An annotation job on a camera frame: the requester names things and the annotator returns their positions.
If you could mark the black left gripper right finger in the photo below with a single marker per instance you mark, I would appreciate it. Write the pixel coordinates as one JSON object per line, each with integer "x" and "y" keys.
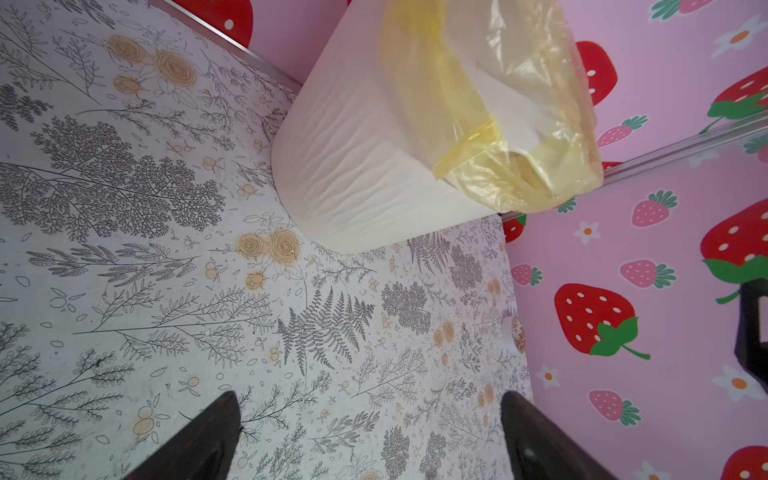
{"x": 539, "y": 449}

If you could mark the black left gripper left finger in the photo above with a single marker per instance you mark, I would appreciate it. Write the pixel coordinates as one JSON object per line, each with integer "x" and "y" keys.
{"x": 203, "y": 449}

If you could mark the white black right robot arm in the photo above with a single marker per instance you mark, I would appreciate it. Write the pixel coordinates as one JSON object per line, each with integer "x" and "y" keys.
{"x": 750, "y": 350}

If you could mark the cream plastic waste bin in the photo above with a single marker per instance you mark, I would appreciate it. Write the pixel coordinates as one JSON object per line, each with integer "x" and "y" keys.
{"x": 343, "y": 166}

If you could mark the yellow bin liner bag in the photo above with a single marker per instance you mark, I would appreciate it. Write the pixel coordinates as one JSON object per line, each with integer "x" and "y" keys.
{"x": 495, "y": 99}

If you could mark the right aluminium corner post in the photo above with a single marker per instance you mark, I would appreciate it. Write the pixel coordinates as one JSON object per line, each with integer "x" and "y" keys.
{"x": 713, "y": 140}

